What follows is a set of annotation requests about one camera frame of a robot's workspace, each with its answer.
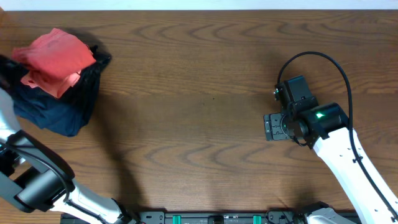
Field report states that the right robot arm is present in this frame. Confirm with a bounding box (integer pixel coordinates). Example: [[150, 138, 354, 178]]
[[264, 76, 397, 223]]

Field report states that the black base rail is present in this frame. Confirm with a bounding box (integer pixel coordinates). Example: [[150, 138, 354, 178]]
[[60, 210, 363, 224]]

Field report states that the folded black patterned garment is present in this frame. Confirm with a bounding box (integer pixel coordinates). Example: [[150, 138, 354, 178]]
[[59, 45, 112, 110]]

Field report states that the folded pink shirt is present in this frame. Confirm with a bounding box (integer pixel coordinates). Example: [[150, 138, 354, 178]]
[[21, 70, 81, 98]]

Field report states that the red printed t-shirt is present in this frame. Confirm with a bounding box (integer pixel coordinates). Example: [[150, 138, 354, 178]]
[[12, 28, 95, 83]]

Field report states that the folded navy blue garment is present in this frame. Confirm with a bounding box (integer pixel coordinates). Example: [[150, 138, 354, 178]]
[[11, 83, 94, 137]]

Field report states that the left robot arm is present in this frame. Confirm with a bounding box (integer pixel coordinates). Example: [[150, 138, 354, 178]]
[[1, 57, 141, 224]]

